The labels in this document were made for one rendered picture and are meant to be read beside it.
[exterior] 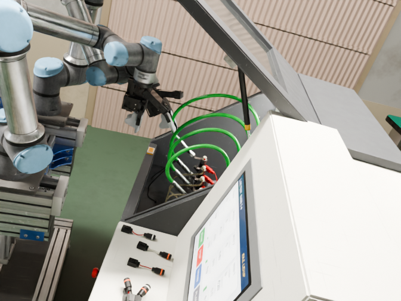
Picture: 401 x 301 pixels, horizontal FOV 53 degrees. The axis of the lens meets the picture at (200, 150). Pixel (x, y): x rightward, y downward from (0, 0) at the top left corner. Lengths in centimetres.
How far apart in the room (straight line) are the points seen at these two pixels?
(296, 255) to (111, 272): 75
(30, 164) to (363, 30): 331
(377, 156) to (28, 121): 107
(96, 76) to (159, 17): 207
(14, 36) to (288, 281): 85
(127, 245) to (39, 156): 41
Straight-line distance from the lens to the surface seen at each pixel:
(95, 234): 285
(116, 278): 131
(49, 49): 384
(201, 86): 381
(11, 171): 151
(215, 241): 108
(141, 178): 178
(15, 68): 119
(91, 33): 140
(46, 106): 192
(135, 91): 147
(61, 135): 197
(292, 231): 75
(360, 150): 135
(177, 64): 372
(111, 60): 133
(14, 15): 112
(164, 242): 146
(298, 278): 68
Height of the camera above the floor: 197
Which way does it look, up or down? 29 degrees down
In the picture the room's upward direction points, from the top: 18 degrees clockwise
